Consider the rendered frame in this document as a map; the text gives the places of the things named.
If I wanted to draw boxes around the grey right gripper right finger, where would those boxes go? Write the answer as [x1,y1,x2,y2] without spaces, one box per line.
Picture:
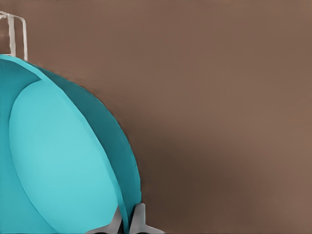
[129,202,165,234]

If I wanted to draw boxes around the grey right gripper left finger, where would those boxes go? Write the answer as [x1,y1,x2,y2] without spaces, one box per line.
[85,205,125,234]

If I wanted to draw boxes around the teal round plate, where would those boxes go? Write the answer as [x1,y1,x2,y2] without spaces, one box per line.
[0,54,142,234]

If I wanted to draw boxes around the white wire shelf rack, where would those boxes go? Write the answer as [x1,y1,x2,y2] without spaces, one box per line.
[0,11,28,61]

